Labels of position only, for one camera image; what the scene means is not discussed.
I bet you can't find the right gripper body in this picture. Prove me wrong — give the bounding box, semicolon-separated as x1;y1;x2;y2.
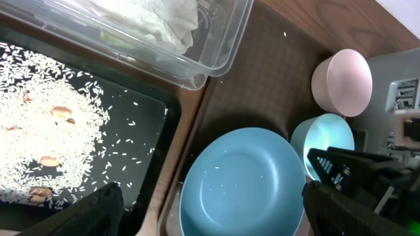
373;163;419;236

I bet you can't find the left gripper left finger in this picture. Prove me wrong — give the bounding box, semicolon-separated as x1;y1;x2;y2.
18;183;124;236

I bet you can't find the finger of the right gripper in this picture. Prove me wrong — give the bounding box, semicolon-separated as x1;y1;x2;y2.
307;147;407;210

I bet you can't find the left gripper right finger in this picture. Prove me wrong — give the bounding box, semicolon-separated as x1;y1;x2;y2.
302;181;413;236

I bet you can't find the light blue bowl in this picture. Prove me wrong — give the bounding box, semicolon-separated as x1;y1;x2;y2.
290;113;355;180

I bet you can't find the dark blue plate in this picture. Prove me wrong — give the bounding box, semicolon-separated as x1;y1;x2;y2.
179;127;305;236

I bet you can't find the pink bowl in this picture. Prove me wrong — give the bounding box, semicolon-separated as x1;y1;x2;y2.
311;49;373;117

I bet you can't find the white rice pile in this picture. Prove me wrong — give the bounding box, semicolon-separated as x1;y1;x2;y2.
0;41;169;210

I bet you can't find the white napkin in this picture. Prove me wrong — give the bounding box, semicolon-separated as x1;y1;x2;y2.
77;0;198;55

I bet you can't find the grey dishwasher rack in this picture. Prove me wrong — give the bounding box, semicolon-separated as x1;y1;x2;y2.
350;49;419;159

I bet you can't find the clear plastic waste bin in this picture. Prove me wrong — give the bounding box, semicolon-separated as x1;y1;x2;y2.
1;0;253;90

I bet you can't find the black rectangular tray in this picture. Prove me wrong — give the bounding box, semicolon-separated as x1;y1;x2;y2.
1;27;180;235

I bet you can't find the brown serving tray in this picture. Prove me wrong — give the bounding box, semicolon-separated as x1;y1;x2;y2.
157;1;333;236

